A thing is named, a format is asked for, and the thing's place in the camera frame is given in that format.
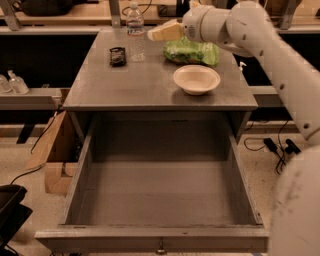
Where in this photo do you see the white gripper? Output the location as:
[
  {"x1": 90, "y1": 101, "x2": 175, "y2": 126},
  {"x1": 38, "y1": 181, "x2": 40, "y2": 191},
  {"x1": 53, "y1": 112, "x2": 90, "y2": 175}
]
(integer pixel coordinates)
[{"x1": 147, "y1": 5, "x2": 215, "y2": 42}]

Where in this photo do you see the clear plastic water bottle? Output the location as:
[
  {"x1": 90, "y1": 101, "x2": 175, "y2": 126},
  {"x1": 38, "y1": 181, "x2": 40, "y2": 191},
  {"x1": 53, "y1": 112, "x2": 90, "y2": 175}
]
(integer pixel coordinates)
[{"x1": 126, "y1": 1, "x2": 145, "y2": 62}]

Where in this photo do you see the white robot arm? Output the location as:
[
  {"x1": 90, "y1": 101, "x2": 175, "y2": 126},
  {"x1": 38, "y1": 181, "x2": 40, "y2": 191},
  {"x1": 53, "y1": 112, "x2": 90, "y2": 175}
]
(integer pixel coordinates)
[{"x1": 147, "y1": 0, "x2": 320, "y2": 256}]

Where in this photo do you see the small white pump bottle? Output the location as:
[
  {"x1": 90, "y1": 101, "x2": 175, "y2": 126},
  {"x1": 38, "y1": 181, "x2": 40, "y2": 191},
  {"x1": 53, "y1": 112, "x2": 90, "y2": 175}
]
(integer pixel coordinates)
[{"x1": 239, "y1": 61, "x2": 247, "y2": 71}]

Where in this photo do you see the open grey top drawer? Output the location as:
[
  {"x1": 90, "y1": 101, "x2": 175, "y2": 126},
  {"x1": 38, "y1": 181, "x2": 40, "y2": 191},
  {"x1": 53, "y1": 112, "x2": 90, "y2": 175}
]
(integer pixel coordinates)
[{"x1": 36, "y1": 112, "x2": 268, "y2": 253}]

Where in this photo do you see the clear sanitizer bottle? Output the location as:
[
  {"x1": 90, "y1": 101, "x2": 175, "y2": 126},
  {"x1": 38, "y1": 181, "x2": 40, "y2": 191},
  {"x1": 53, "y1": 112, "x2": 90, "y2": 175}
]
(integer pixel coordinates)
[{"x1": 8, "y1": 70, "x2": 29, "y2": 94}]

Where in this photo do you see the metal drawer knob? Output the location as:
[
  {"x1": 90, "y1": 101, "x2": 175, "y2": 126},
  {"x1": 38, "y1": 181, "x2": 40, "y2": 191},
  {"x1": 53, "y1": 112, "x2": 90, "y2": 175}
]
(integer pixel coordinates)
[{"x1": 156, "y1": 240, "x2": 167, "y2": 256}]

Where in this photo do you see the green chip bag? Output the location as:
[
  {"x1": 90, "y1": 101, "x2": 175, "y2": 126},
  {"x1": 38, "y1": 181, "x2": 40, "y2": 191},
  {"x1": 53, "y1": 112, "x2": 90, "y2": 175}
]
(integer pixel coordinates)
[{"x1": 163, "y1": 37, "x2": 219, "y2": 66}]

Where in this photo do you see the white bowl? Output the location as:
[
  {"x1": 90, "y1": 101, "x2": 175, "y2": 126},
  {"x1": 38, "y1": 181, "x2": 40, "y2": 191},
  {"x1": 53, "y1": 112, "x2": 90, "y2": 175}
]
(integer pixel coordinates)
[{"x1": 173, "y1": 65, "x2": 221, "y2": 96}]

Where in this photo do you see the black snack packet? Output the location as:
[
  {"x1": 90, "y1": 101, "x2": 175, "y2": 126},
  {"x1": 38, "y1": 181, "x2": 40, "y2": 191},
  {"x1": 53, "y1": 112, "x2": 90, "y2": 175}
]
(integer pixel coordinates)
[{"x1": 110, "y1": 47, "x2": 127, "y2": 67}]

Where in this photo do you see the grey cabinet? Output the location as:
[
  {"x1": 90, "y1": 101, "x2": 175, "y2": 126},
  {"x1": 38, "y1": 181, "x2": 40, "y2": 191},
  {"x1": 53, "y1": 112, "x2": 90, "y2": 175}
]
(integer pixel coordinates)
[{"x1": 64, "y1": 28, "x2": 257, "y2": 137}]

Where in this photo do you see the grey metal shelf rack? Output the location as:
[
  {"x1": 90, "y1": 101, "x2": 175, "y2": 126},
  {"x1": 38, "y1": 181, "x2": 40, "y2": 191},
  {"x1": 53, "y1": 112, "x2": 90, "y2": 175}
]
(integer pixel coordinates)
[{"x1": 15, "y1": 0, "x2": 320, "y2": 33}]

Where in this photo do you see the black bag on shelf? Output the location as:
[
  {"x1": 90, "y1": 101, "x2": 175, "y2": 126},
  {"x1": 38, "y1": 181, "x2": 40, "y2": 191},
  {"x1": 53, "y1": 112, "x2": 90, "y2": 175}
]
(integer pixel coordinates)
[{"x1": 20, "y1": 0, "x2": 86, "y2": 17}]

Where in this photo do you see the cardboard box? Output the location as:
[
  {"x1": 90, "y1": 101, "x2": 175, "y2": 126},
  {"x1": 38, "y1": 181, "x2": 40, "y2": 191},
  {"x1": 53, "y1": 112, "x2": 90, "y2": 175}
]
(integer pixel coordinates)
[{"x1": 25, "y1": 110, "x2": 77, "y2": 195}]

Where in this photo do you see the black object bottom left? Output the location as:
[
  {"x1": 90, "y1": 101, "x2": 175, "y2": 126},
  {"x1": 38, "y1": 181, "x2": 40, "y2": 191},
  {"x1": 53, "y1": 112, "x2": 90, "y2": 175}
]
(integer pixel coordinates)
[{"x1": 0, "y1": 184, "x2": 32, "y2": 256}]

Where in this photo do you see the black floor cable right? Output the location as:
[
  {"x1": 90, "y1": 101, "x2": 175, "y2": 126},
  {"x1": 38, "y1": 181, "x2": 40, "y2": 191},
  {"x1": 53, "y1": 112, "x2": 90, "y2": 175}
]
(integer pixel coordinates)
[{"x1": 243, "y1": 119, "x2": 303, "y2": 176}]

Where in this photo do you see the black cable left floor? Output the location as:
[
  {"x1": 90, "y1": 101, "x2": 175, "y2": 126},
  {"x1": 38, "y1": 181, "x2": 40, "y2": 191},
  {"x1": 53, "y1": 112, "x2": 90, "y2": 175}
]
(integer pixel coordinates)
[{"x1": 9, "y1": 105, "x2": 64, "y2": 186}]

